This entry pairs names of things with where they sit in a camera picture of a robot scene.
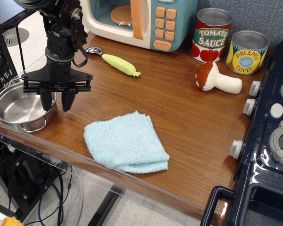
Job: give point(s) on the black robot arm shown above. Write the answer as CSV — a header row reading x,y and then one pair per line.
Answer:
x,y
63,23

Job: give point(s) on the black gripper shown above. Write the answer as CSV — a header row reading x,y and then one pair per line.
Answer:
x,y
57,76

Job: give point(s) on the round floor vent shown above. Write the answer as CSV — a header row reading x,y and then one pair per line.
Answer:
x,y
11,36

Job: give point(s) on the stainless steel pot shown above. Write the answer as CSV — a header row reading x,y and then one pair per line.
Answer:
x,y
24,111

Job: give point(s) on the light blue folded towel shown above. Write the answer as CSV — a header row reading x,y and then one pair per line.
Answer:
x,y
127,143

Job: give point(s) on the tomato sauce can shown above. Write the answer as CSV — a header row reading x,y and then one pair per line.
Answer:
x,y
211,32

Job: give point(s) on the dark blue toy stove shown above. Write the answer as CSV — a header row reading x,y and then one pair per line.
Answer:
x,y
257,196

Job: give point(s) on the pineapple slices can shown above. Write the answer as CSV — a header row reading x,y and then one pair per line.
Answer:
x,y
247,52

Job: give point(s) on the yellow object at floor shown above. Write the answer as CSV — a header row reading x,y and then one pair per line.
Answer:
x,y
11,221

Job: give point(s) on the black side desk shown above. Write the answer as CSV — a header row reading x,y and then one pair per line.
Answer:
x,y
0,14

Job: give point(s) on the toy microwave teal and cream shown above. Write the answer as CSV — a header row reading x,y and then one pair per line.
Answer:
x,y
160,25

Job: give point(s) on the plush mushroom toy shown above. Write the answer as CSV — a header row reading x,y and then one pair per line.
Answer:
x,y
208,77

